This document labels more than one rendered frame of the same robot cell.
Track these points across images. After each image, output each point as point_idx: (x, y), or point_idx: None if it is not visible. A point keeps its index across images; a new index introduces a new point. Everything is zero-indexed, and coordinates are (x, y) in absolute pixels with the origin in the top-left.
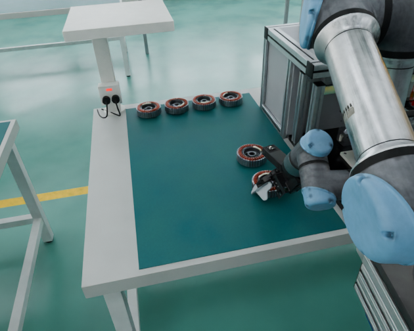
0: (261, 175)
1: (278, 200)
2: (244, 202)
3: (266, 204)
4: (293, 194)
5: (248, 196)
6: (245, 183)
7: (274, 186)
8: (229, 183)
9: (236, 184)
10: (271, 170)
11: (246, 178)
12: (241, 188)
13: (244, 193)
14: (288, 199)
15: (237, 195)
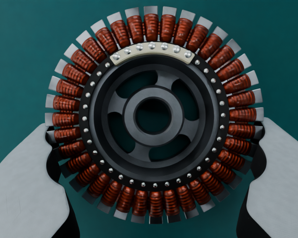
0: (135, 54)
1: (148, 215)
2: (0, 157)
3: (83, 212)
4: (232, 211)
5: (38, 125)
6: (67, 36)
7: (151, 184)
8: None
9: (23, 20)
10: (227, 34)
11: (93, 1)
12: (31, 63)
13: (27, 99)
14: (194, 227)
15: None
